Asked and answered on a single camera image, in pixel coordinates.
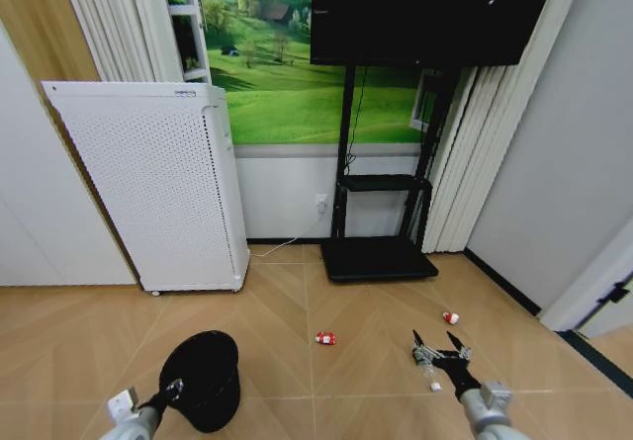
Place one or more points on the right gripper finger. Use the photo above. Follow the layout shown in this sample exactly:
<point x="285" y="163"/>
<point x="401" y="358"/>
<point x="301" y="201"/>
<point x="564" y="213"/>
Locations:
<point x="421" y="348"/>
<point x="461" y="348"/>

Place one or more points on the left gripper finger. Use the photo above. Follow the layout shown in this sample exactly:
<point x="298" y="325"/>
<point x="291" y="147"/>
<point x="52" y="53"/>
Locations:
<point x="175" y="388"/>

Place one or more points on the black trash bin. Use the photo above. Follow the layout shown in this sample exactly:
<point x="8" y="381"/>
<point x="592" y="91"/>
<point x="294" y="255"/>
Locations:
<point x="207" y="376"/>

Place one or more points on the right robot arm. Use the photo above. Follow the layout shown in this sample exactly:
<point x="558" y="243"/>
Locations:
<point x="487" y="410"/>

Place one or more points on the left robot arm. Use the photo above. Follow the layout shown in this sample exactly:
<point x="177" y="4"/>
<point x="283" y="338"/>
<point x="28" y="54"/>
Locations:
<point x="129" y="422"/>

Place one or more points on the clear plastic bottle white cap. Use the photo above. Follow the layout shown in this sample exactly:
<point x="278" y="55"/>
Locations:
<point x="431" y="377"/>

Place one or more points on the small red white wrapper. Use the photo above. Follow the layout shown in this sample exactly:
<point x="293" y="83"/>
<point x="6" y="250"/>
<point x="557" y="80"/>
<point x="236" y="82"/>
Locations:
<point x="450" y="317"/>

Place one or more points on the crumpled red white wrapper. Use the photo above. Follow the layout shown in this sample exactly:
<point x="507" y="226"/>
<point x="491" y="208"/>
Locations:
<point x="326" y="338"/>

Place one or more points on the black TV stand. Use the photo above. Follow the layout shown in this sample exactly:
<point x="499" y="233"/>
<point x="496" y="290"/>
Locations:
<point x="376" y="262"/>

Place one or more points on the white door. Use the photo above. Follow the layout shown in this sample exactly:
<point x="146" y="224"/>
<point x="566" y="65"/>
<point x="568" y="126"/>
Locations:
<point x="588" y="291"/>

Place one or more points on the white pleated curtain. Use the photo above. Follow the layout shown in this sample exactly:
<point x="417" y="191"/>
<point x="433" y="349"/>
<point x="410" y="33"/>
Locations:
<point x="118" y="25"/>
<point x="475" y="153"/>

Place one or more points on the white perforated air purifier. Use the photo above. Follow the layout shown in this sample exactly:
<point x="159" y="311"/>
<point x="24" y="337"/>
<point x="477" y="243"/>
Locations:
<point x="163" y="183"/>

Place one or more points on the black TV screen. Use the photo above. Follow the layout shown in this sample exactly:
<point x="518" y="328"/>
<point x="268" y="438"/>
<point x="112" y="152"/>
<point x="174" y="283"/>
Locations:
<point x="420" y="15"/>

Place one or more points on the white wall outlet with plug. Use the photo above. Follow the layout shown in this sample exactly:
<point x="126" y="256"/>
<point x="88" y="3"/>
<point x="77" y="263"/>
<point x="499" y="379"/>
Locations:
<point x="321" y="203"/>

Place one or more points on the green landscape wall poster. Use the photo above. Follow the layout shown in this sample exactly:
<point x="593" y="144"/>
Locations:
<point x="277" y="94"/>

